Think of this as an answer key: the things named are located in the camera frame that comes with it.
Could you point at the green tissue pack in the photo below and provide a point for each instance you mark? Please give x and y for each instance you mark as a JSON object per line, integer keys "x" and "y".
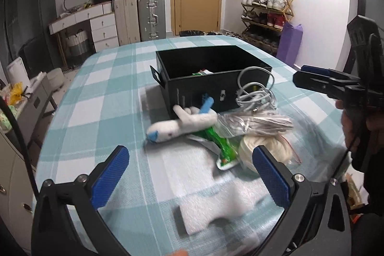
{"x": 4, "y": 122}

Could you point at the wooden shoe rack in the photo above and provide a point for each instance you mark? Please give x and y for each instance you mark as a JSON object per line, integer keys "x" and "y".
{"x": 264, "y": 21}

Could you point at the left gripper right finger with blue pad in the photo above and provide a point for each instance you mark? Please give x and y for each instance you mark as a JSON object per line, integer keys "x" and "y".
{"x": 315, "y": 220}

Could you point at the white foam block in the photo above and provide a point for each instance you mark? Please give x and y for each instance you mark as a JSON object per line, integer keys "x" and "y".
{"x": 231, "y": 201}

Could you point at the round white stool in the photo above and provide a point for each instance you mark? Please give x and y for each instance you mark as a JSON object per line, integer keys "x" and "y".
{"x": 56, "y": 78}

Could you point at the white desk with drawers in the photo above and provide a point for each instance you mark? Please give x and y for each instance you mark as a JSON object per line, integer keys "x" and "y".
{"x": 102, "y": 23}

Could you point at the silver aluminium suitcase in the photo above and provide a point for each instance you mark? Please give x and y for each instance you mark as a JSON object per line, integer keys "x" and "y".
{"x": 152, "y": 23}

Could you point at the person's right hand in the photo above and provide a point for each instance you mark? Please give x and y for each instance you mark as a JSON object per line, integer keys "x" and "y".
{"x": 373, "y": 123}

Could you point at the dark grey refrigerator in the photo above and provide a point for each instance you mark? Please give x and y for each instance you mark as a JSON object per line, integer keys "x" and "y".
{"x": 39, "y": 49}

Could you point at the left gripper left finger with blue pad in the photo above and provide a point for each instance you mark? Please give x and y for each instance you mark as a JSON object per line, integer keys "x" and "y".
{"x": 53, "y": 231}

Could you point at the woven laundry basket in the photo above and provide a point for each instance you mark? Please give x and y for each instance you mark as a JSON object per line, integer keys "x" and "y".
{"x": 78, "y": 43}

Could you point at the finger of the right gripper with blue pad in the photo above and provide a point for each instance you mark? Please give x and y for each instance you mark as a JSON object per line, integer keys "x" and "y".
{"x": 333, "y": 88}
{"x": 334, "y": 74}

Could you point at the white plush airplane toy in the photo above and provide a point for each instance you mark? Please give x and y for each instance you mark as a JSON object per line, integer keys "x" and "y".
{"x": 189, "y": 120}

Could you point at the teal plaid tablecloth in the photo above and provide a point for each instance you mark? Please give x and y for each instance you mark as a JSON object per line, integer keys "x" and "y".
{"x": 114, "y": 99}

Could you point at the black open storage box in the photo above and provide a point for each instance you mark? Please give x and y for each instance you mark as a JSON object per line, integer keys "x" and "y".
{"x": 174, "y": 73}

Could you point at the yellow plastic bag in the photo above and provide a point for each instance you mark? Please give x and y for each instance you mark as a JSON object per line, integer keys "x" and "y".
{"x": 16, "y": 94}

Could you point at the purple bag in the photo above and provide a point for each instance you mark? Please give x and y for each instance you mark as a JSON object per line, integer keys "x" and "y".
{"x": 289, "y": 44}

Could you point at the grey side cabinet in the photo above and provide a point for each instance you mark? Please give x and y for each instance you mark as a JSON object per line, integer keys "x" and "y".
{"x": 32, "y": 108}

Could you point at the green white snack packet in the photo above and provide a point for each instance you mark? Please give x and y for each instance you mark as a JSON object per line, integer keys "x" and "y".
{"x": 203, "y": 72}

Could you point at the green foil packet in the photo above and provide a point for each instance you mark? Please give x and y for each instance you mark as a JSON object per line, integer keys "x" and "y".
{"x": 227, "y": 155}

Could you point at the white air purifier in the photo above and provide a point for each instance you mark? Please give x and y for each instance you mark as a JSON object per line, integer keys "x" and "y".
{"x": 17, "y": 73}

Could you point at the beige hard suitcase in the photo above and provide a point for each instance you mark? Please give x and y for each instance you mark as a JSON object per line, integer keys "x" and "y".
{"x": 127, "y": 22}

